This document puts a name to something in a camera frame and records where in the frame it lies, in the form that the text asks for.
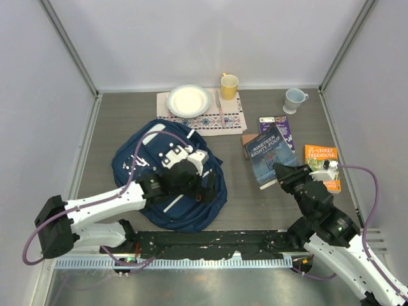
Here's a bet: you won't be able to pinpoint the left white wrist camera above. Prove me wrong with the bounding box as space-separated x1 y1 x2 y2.
173 145 208 175

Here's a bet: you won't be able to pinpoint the patterned cloth placemat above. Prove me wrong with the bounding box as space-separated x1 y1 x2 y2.
156 89 248 137

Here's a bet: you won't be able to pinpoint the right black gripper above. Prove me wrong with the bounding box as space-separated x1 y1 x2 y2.
272 163 315 221

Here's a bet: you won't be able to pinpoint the blue Nineteen Eighty-Four book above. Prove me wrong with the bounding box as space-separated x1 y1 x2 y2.
247 123 300 190

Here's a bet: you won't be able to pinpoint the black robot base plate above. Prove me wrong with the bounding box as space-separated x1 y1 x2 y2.
99 229 316 259

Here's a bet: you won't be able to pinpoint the purple paperback book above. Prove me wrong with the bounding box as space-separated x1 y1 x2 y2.
258 115 295 152

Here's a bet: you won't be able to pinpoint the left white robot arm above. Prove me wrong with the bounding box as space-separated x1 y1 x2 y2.
34 157 216 259

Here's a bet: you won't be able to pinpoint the brown leather wallet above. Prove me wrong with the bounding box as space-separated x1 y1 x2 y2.
241 134 258 159

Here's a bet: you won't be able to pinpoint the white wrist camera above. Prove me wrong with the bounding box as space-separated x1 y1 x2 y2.
173 145 208 175
309 159 339 181

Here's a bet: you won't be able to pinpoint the light blue footed cup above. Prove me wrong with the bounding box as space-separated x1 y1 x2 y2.
282 89 309 114

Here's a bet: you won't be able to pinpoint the navy blue student backpack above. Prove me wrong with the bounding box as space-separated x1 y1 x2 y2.
112 119 228 233

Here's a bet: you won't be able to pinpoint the yellow ceramic mug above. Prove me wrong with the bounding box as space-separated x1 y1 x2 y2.
221 73 239 100

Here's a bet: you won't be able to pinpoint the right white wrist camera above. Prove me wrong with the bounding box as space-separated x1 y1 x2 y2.
309 159 339 181

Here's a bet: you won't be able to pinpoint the slotted cable duct rail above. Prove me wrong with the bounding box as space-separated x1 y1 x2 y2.
55 256 293 269

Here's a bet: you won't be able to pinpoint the orange treehouse paperback book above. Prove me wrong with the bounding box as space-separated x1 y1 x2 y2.
304 145 342 194

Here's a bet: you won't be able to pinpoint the white paper plate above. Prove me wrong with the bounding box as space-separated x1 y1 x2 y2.
166 84 212 119

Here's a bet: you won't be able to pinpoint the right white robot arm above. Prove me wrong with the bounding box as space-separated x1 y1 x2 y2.
273 161 407 305

